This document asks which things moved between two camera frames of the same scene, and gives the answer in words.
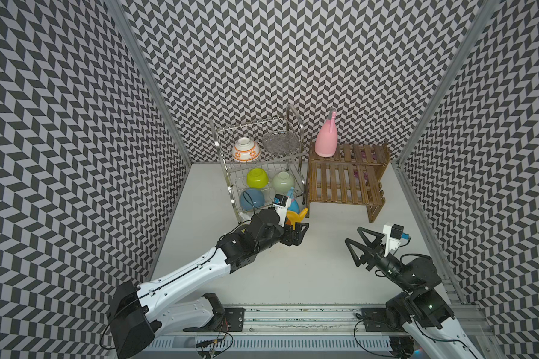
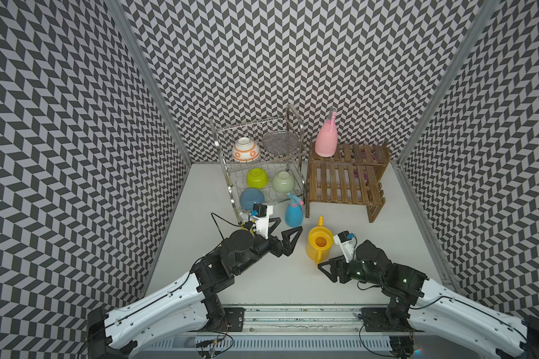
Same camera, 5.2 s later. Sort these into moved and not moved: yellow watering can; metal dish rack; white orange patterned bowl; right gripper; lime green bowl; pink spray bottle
Moved: right gripper; yellow watering can
Not moved: white orange patterned bowl; metal dish rack; pink spray bottle; lime green bowl
